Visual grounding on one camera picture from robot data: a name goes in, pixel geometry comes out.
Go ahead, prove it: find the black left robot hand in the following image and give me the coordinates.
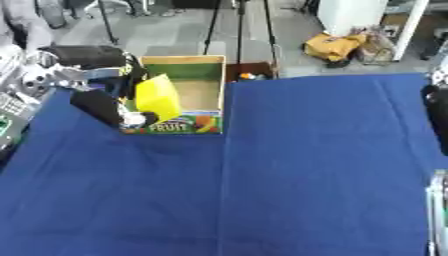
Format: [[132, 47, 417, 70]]
[[38, 44, 161, 129]]

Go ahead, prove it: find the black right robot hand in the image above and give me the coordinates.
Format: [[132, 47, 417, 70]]
[[420, 83, 448, 155]]

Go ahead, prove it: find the yellow block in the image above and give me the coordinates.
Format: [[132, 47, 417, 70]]
[[134, 73, 184, 124]]

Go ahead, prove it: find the cardboard box with green inside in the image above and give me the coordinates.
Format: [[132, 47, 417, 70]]
[[117, 54, 228, 135]]

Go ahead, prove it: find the brown box with toys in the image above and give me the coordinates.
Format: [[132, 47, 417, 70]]
[[224, 61, 280, 83]]

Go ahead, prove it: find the clear plastic bag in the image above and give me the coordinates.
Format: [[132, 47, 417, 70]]
[[348, 26, 399, 66]]

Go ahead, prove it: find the yellow bag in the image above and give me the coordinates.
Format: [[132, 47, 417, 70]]
[[301, 31, 368, 64]]

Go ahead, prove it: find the white cabinet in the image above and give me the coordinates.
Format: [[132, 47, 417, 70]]
[[316, 0, 431, 62]]

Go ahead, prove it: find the black tripod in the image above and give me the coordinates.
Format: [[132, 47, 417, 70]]
[[201, 0, 280, 66]]

